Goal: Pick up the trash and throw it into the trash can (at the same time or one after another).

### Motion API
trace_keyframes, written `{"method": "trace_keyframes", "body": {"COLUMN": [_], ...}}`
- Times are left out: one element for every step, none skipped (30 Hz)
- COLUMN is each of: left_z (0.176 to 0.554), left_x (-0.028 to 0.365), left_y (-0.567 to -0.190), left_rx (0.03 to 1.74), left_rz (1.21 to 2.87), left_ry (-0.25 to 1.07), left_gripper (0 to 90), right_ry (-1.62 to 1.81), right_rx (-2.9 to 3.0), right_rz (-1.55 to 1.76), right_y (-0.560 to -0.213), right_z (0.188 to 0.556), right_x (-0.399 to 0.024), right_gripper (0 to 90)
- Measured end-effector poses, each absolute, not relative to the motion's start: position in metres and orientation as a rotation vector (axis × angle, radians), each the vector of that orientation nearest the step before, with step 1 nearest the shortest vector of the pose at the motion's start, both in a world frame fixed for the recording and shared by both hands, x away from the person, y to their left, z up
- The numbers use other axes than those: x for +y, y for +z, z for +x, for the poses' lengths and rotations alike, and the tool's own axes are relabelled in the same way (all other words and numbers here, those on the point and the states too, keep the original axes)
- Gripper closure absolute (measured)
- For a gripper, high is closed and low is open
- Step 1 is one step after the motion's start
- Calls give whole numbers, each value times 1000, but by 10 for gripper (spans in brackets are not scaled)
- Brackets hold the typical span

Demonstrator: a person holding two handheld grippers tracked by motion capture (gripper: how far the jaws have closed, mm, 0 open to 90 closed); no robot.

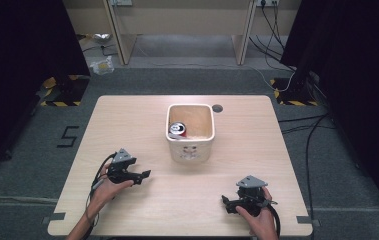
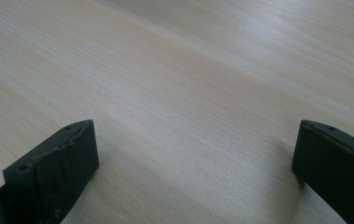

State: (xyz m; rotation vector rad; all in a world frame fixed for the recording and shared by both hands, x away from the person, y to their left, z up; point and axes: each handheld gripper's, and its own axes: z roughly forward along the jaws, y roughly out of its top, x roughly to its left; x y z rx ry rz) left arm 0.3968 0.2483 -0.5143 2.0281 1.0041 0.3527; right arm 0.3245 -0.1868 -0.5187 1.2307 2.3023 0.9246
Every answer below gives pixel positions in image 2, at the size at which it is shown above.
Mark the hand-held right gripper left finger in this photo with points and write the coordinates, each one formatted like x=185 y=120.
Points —
x=56 y=174

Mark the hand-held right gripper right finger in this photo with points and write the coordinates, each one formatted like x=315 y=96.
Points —
x=336 y=168

